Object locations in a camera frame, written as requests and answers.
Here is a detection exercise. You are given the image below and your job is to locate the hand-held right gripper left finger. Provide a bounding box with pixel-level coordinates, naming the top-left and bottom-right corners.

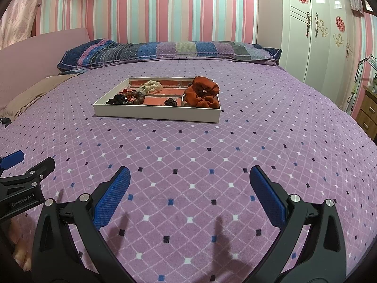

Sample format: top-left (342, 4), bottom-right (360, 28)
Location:
top-left (31, 166), bottom-right (139, 283)

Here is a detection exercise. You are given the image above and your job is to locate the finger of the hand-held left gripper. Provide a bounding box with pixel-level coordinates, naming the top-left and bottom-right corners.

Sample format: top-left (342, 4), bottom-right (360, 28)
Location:
top-left (0, 157), bottom-right (56, 187)
top-left (0, 150), bottom-right (25, 172)

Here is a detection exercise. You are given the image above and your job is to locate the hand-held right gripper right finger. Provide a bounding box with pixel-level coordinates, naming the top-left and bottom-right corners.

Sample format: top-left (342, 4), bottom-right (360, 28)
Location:
top-left (249, 165), bottom-right (348, 283)

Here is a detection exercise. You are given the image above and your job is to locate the white tray brick-print inside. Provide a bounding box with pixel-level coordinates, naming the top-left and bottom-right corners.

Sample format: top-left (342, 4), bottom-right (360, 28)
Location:
top-left (93, 77), bottom-right (222, 123)

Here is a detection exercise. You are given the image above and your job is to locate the black scrunchie with flower badge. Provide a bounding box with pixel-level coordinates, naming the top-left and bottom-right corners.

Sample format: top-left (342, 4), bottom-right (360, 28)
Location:
top-left (105, 94), bottom-right (127, 106)

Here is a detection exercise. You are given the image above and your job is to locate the brown wooden bead bracelet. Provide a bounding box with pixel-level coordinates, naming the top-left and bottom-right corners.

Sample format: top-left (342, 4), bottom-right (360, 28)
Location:
top-left (122, 90), bottom-right (147, 107)

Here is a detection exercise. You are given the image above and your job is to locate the orange scrunchie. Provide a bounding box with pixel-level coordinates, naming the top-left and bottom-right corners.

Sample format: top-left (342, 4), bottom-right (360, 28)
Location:
top-left (183, 76), bottom-right (221, 108)

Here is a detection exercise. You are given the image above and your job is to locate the person's left hand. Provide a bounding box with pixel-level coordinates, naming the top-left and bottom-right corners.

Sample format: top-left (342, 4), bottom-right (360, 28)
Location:
top-left (9, 214), bottom-right (33, 272)

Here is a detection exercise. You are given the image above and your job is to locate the beige cloth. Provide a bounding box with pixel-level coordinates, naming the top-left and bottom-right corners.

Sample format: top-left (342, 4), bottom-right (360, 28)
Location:
top-left (0, 74), bottom-right (78, 118)

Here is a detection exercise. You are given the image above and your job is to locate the purple checked bedspread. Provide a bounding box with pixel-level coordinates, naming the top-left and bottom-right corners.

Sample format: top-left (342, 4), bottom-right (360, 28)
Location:
top-left (0, 57), bottom-right (374, 283)

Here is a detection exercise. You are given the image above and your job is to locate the pink headboard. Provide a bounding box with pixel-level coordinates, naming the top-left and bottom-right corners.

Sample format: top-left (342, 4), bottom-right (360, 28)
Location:
top-left (0, 27), bottom-right (90, 109)

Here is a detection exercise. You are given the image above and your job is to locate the cream scrunchie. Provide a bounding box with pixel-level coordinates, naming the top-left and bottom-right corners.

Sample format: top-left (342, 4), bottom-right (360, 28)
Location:
top-left (138, 79), bottom-right (163, 96)

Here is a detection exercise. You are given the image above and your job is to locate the wooden nightstand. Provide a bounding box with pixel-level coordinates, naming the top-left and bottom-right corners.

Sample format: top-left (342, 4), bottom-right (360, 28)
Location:
top-left (355, 85), bottom-right (377, 142)

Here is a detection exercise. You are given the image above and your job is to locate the pink patterned curtain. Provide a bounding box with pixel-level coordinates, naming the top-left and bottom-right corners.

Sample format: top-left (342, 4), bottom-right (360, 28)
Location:
top-left (0, 0), bottom-right (49, 50)

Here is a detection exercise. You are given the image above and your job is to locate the white wardrobe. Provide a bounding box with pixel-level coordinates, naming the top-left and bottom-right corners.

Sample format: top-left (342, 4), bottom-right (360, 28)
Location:
top-left (256, 0), bottom-right (366, 112)

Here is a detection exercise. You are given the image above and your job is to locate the patchwork pillow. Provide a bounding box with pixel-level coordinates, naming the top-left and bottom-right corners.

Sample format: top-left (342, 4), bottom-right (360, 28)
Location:
top-left (57, 38), bottom-right (283, 73)

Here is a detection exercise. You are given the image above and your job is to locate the desk lamp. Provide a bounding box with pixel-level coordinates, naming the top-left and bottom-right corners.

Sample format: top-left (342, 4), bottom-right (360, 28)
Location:
top-left (349, 54), bottom-right (377, 112)

